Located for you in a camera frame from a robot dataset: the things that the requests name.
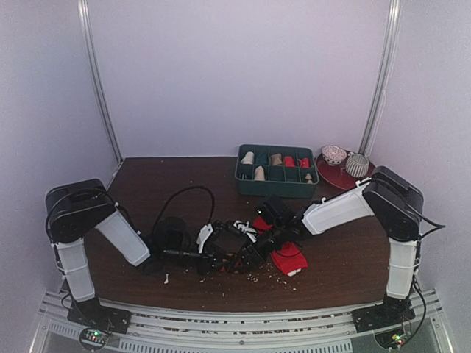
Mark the red plate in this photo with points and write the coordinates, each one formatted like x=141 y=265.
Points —
x=335 y=175

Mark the red rolled sock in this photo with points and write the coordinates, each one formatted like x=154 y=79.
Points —
x=289 y=162

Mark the aluminium front rail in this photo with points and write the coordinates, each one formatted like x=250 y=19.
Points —
x=154 y=329

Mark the red patterned bowl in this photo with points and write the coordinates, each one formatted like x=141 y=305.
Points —
x=333 y=155

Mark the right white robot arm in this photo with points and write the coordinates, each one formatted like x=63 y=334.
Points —
x=386 y=197

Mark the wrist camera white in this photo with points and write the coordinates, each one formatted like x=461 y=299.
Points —
x=205 y=232
x=246 y=229

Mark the striped ceramic cup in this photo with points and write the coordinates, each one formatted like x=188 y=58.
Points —
x=357 y=165

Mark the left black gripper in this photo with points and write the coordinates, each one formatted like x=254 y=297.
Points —
x=207 y=262

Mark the right aluminium frame post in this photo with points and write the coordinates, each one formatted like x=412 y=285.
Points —
x=384 y=72

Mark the beige rolled sock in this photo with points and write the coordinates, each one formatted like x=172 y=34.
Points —
x=248 y=158

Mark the green divided organizer box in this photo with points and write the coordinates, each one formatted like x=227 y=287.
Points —
x=268 y=175

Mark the red sock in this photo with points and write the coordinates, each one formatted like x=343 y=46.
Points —
x=289 y=162
x=289 y=259

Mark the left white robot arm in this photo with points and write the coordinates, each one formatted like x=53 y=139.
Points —
x=78 y=211

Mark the black argyle sock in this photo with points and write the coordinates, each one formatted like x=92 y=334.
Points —
x=231 y=263

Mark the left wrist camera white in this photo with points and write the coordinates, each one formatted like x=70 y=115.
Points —
x=205 y=232

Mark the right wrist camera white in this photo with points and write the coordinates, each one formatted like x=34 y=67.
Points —
x=246 y=229

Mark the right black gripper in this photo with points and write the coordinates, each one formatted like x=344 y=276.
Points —
x=263 y=248

